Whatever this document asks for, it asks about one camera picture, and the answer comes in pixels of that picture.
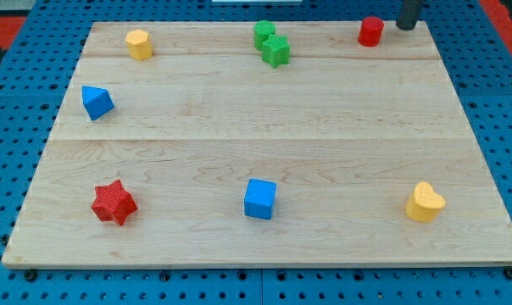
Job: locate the dark grey pusher stick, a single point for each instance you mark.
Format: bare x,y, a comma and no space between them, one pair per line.
409,14

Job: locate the wooden board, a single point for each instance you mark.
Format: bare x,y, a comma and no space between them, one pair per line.
346,132

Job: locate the green star block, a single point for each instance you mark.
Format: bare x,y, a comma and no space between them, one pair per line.
276,51

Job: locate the yellow heart block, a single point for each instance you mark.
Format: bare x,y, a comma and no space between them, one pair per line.
424,204

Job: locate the yellow hexagon block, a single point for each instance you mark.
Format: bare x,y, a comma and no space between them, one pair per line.
139,44

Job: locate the red cylinder block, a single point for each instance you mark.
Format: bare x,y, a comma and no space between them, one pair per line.
370,31

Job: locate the blue triangle block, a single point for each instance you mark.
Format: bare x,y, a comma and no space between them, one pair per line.
96,101

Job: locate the blue cube block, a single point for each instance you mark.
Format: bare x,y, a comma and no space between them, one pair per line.
259,199

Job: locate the red star block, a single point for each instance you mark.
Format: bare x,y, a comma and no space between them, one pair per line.
113,203

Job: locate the green cylinder block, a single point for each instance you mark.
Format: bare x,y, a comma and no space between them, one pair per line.
261,32

